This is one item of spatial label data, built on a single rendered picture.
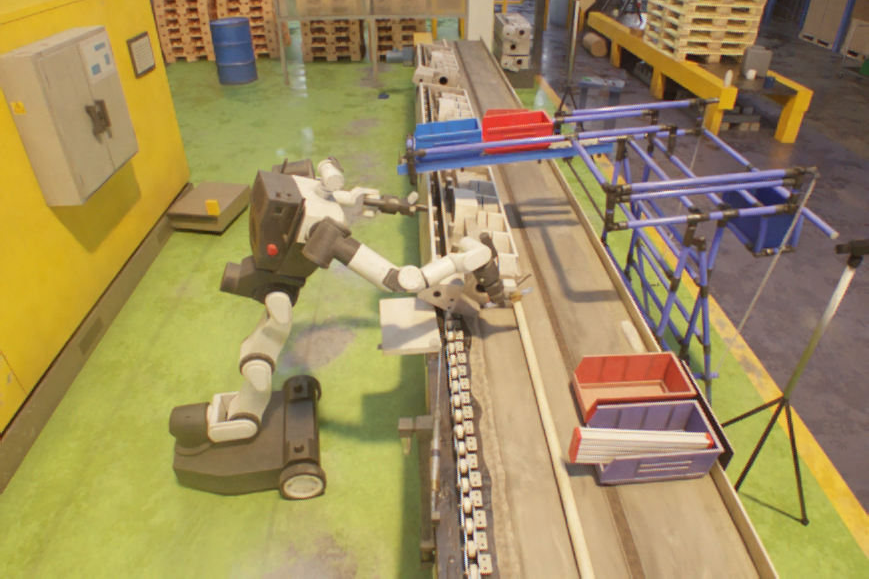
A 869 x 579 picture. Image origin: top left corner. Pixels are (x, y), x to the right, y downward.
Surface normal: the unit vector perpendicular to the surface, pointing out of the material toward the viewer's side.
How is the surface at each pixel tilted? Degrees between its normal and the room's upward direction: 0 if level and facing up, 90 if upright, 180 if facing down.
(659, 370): 88
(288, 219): 96
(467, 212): 46
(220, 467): 0
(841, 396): 0
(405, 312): 0
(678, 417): 88
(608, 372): 88
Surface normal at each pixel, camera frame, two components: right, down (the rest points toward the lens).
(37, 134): 0.04, 0.55
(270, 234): 0.41, 0.58
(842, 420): 0.00, -0.84
